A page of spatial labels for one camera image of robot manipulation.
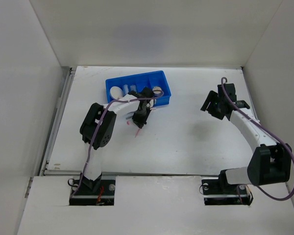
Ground clear plastic bottle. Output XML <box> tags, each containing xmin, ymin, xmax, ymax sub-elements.
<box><xmin>130</xmin><ymin>85</ymin><xmax>137</xmax><ymax>92</ymax></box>

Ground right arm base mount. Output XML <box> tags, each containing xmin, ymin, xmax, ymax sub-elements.
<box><xmin>199</xmin><ymin>170</ymin><xmax>254</xmax><ymax>206</ymax></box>

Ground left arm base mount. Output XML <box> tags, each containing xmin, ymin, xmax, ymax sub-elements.
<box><xmin>68</xmin><ymin>175</ymin><xmax>116</xmax><ymax>206</ymax></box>

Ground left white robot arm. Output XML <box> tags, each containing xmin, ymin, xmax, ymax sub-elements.
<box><xmin>78</xmin><ymin>87</ymin><xmax>157</xmax><ymax>194</ymax></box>

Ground blue plastic organizer tray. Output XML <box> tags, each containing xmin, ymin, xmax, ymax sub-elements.
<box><xmin>105</xmin><ymin>70</ymin><xmax>171</xmax><ymax>106</ymax></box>

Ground round beige powder puff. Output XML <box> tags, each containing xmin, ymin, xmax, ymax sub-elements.
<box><xmin>109</xmin><ymin>86</ymin><xmax>124</xmax><ymax>100</ymax></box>

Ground clear tube black cap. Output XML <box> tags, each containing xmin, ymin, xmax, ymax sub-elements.
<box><xmin>122</xmin><ymin>84</ymin><xmax>129</xmax><ymax>95</ymax></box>

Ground round compact case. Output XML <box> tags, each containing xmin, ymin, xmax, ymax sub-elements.
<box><xmin>152</xmin><ymin>86</ymin><xmax>163</xmax><ymax>96</ymax></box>

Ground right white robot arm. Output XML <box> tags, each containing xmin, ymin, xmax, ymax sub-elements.
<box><xmin>201</xmin><ymin>83</ymin><xmax>291</xmax><ymax>193</ymax></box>

